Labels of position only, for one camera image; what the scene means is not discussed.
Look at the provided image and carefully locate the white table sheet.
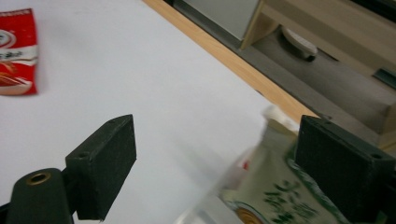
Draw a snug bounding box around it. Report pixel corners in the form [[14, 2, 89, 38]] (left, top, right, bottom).
[[0, 0, 275, 224]]

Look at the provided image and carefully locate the grey object under desk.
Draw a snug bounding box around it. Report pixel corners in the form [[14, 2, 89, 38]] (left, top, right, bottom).
[[281, 26, 319, 62]]

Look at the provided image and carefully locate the wooden shelf unit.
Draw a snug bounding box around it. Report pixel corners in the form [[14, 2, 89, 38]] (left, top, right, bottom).
[[238, 0, 396, 150]]

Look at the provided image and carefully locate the red and white snack packet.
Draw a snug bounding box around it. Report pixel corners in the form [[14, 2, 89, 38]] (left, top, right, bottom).
[[0, 7, 39, 97]]

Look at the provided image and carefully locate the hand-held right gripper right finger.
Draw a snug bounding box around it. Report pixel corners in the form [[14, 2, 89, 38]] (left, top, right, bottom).
[[294, 115, 396, 224]]

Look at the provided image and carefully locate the green and beige snack packet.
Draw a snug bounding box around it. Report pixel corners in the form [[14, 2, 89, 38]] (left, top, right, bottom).
[[218, 105, 359, 224]]

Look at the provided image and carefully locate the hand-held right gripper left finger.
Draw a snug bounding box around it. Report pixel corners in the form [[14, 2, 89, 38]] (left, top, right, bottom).
[[64, 114, 137, 221]]

